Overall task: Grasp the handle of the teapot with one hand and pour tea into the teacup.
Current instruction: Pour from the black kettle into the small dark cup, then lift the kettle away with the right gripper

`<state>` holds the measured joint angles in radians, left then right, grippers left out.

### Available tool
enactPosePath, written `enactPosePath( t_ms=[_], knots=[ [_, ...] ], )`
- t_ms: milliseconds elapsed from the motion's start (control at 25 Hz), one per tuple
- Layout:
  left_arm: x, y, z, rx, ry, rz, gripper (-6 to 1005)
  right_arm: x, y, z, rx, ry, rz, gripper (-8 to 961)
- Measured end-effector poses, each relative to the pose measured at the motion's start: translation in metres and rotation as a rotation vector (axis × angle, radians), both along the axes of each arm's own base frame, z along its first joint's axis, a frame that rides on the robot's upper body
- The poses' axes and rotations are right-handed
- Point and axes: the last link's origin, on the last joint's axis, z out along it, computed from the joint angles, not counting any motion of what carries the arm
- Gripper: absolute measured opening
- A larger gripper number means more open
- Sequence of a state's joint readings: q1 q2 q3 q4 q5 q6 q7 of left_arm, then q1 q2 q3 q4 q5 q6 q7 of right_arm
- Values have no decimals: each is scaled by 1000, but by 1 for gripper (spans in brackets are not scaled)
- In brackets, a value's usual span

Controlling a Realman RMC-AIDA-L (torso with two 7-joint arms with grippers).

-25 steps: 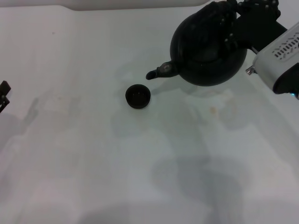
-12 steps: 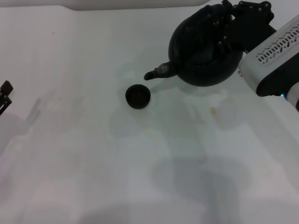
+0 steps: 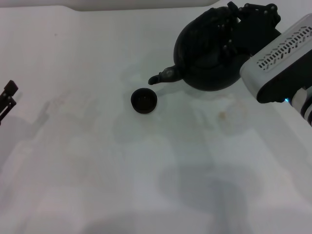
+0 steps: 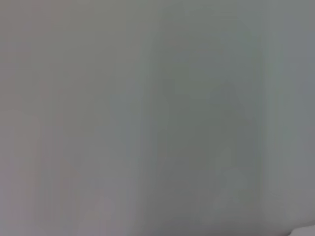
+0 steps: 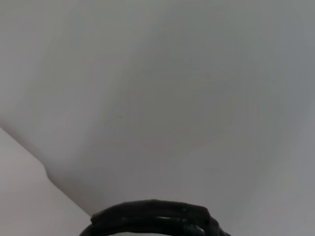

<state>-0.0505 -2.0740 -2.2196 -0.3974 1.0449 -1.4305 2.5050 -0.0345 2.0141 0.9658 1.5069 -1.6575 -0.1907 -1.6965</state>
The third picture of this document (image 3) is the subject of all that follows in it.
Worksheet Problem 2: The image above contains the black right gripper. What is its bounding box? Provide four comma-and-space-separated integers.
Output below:
220, 1, 281, 59

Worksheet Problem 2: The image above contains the black round teapot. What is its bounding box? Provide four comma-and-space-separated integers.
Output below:
148, 6, 252, 93

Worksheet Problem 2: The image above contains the small dark teacup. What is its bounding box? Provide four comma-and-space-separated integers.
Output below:
130, 88, 158, 115

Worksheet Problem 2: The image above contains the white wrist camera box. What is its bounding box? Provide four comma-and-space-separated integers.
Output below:
239, 13, 312, 104

